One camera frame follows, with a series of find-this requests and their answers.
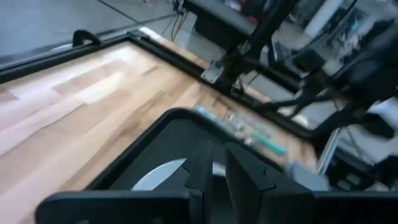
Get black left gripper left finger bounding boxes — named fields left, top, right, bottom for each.
left=155, top=139, right=214, bottom=224

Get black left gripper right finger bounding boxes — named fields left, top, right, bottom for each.
left=225, top=142, right=315, bottom=224

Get white round plate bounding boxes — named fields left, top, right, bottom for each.
left=132, top=157, right=226, bottom=191

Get green toothbrush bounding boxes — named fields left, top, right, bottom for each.
left=226, top=113, right=287, bottom=156

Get grey napkin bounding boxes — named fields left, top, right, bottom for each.
left=287, top=161, right=330, bottom=191

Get black plastic tray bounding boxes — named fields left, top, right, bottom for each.
left=85, top=107, right=290, bottom=224

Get black box white labels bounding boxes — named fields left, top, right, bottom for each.
left=328, top=166, right=377, bottom=192

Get dark grey desk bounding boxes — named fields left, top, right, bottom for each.
left=183, top=0, right=259, bottom=50

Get teal-handled spoon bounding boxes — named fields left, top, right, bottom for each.
left=194, top=105, right=237, bottom=131

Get silver aluminium post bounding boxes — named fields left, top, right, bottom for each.
left=316, top=129, right=341, bottom=175

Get silver mounting bracket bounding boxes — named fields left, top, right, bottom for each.
left=200, top=59, right=226, bottom=84

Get yellow cable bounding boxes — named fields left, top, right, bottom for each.
left=170, top=11, right=189, bottom=43

